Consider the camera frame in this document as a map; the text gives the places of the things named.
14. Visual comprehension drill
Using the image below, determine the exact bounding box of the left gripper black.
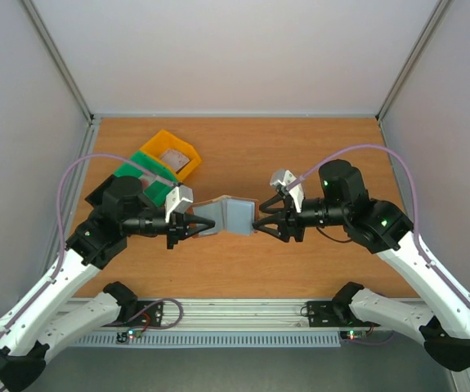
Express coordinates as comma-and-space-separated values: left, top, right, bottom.
123, 207, 216, 249

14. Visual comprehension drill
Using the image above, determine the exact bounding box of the brown leather card holder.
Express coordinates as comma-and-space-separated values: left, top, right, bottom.
190, 195, 259, 238

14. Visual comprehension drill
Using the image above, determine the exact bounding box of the red white credit card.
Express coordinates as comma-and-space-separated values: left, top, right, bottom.
140, 174, 164, 190

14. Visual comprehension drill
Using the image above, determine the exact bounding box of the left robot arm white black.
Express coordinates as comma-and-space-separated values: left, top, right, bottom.
0, 176, 215, 391

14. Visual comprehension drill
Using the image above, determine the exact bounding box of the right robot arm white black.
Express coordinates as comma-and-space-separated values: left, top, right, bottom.
253, 159, 470, 372

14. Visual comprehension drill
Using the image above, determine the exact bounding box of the cards stack in yellow bin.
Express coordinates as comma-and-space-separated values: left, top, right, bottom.
159, 149, 190, 173

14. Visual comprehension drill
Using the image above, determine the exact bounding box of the green plastic bin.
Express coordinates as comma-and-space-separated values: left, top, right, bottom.
114, 150, 177, 207

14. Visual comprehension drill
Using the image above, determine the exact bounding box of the yellow plastic bin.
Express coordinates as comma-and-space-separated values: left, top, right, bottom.
140, 129, 202, 182

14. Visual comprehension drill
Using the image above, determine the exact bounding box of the black plastic bin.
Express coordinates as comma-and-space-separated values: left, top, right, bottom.
85, 175, 116, 207

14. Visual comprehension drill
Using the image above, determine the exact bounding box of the left small circuit board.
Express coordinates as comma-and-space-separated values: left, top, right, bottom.
115, 330, 143, 344

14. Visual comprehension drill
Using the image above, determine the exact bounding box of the small circuit board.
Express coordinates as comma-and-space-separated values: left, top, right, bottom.
115, 330, 143, 344
340, 329, 369, 341

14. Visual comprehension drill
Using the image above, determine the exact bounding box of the right small circuit board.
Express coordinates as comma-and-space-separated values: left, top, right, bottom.
340, 329, 369, 341

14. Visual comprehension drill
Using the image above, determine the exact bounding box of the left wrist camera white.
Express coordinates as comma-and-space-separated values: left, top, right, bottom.
164, 184, 194, 223

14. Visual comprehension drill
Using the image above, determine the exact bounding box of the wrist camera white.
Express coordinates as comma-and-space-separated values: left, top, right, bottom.
164, 184, 194, 223
270, 169, 305, 212

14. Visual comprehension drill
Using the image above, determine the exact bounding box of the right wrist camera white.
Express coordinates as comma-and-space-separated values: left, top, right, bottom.
270, 169, 305, 212

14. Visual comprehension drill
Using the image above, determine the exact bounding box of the aluminium front rail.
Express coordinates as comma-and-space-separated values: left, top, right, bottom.
9, 296, 460, 332

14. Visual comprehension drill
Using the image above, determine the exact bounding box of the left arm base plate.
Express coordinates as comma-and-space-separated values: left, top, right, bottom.
115, 301, 163, 327

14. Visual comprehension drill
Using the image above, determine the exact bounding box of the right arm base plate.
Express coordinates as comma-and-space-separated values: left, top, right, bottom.
301, 301, 378, 329

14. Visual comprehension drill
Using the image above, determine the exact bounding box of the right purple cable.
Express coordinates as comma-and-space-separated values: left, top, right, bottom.
287, 143, 470, 373

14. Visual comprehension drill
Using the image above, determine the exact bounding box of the grey slotted cable duct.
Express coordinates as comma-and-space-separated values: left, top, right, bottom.
73, 331, 341, 350

